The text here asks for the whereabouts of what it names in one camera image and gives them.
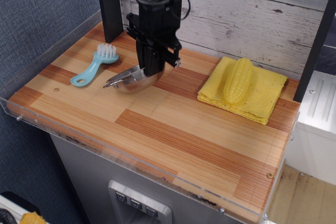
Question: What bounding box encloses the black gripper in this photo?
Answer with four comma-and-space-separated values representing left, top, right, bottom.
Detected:
127, 0, 182, 77

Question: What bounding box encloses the yellow folded cloth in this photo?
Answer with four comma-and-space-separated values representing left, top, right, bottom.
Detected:
197, 57, 287, 125

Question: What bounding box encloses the yellow black object bottom left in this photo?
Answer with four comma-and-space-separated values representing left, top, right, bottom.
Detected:
19, 212, 47, 224

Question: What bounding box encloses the grey toy fridge cabinet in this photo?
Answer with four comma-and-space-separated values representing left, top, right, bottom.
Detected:
51, 135, 238, 223

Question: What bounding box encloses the black shelf post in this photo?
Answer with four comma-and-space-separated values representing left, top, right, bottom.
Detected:
99, 0, 124, 43
292, 0, 336, 103

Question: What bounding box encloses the white toy sink counter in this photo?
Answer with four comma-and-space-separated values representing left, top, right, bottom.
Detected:
285, 71, 335, 185

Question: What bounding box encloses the black left shelf post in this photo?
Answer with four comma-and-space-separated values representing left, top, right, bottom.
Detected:
99, 0, 124, 43

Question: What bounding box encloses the metal bowl with wire handles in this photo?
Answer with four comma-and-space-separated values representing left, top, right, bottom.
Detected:
103, 65, 165, 93

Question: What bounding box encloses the black right shelf post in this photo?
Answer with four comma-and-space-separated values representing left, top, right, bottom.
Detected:
292, 0, 336, 103

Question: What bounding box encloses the silver dispenser button panel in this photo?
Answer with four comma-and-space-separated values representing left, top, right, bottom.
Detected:
108, 179, 173, 223

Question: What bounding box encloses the clear acrylic table guard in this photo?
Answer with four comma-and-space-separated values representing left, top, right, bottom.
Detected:
0, 8, 301, 222

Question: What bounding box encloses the light blue scrub brush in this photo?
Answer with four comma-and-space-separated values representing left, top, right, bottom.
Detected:
70, 44, 119, 87

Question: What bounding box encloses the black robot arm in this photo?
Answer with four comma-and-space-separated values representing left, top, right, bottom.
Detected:
127, 0, 182, 77

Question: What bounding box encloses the yellow plastic corn cob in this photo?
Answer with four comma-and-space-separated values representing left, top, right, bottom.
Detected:
223, 58, 253, 105

